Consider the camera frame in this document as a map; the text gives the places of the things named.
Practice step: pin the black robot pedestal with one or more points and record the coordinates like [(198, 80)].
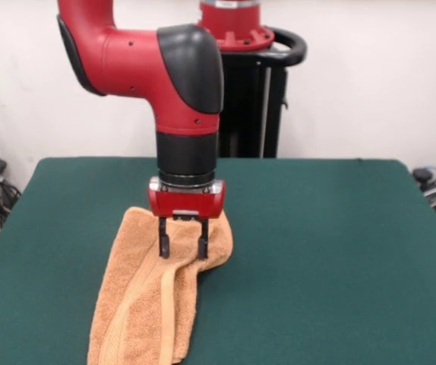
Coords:
[(248, 114)]

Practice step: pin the dark green table cloth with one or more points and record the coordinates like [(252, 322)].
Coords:
[(316, 266)]

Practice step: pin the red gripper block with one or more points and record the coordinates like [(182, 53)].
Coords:
[(187, 203)]

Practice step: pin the orange terry towel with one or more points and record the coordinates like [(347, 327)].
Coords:
[(138, 304)]

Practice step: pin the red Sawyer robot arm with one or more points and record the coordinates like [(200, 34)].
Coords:
[(134, 64)]

